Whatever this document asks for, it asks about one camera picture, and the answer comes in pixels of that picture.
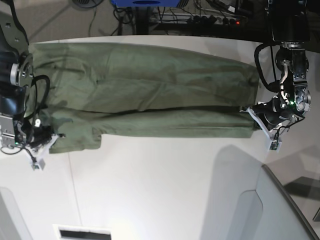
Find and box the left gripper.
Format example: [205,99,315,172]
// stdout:
[240,98,305,152]

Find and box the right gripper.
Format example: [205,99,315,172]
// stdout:
[15,125,66,171]

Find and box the green t-shirt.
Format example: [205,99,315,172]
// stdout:
[29,43,259,154]

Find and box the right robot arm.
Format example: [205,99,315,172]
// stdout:
[0,0,64,170]

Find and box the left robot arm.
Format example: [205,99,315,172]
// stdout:
[245,0,311,151]

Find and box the black power strip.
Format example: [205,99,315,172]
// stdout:
[149,13,243,27]

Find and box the blue box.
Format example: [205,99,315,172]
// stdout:
[110,0,180,8]

